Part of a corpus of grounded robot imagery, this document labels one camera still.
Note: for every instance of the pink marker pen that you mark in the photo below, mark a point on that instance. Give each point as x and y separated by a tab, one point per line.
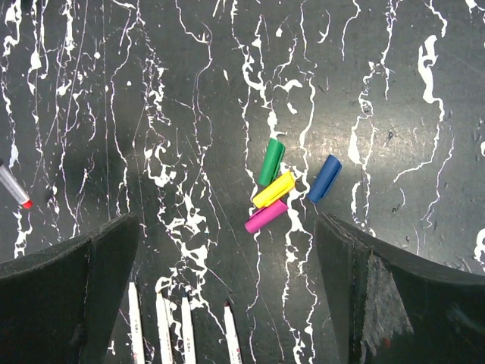
231	336

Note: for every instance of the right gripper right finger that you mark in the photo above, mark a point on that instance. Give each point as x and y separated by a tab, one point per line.
388	305

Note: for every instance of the yellow marker pen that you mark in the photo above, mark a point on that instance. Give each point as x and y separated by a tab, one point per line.
163	330

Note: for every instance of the pink pen cap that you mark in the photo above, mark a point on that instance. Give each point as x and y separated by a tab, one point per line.
265	215

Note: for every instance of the blue marker pen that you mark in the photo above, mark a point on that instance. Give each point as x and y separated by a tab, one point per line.
187	330

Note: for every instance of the red marker pen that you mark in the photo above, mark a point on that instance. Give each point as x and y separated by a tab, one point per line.
14	188

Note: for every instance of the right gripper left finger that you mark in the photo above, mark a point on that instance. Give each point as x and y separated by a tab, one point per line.
59	304

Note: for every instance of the green pen cap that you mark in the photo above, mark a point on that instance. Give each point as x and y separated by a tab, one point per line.
271	164

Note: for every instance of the blue pen cap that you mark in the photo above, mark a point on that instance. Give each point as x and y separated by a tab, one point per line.
325	179

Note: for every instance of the green marker pen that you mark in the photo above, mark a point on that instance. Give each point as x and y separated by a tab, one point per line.
135	325

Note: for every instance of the yellow pen cap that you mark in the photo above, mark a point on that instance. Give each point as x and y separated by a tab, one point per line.
280	187

